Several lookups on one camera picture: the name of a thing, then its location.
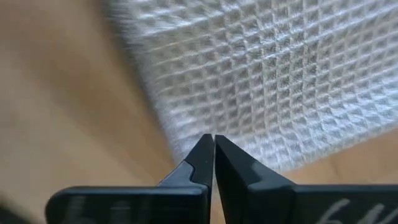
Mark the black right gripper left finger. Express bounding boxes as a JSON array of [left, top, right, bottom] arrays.
[[45, 133, 215, 224]]

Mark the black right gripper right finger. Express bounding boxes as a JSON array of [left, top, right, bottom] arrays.
[[214, 134, 398, 224]]

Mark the grey waffle weave towel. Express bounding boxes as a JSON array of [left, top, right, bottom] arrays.
[[102, 0, 398, 174]]

